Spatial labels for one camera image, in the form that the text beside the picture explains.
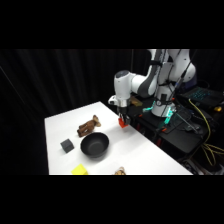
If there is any black bowl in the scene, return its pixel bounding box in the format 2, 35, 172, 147
80, 132, 110, 159

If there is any red cube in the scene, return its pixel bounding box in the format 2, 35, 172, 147
118, 118, 129, 129

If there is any dark grey cube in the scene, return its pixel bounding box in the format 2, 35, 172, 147
60, 138, 76, 154

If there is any black laptop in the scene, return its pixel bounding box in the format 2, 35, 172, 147
176, 85, 224, 108

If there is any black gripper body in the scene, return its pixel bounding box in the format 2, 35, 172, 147
117, 99, 130, 117

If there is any striped tiger plush toy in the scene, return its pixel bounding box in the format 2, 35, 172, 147
114, 166, 127, 176

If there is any black curtain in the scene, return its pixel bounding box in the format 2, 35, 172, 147
0, 49, 224, 176

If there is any black robot stand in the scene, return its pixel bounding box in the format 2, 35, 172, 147
127, 95, 224, 165

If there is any yellow cable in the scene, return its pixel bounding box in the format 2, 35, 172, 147
187, 98, 224, 168

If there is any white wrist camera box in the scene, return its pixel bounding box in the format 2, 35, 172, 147
107, 95, 119, 107

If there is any yellow cube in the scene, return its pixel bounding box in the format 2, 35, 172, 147
70, 163, 89, 176

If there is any brown moose plush toy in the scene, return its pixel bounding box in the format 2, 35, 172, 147
77, 114, 102, 138

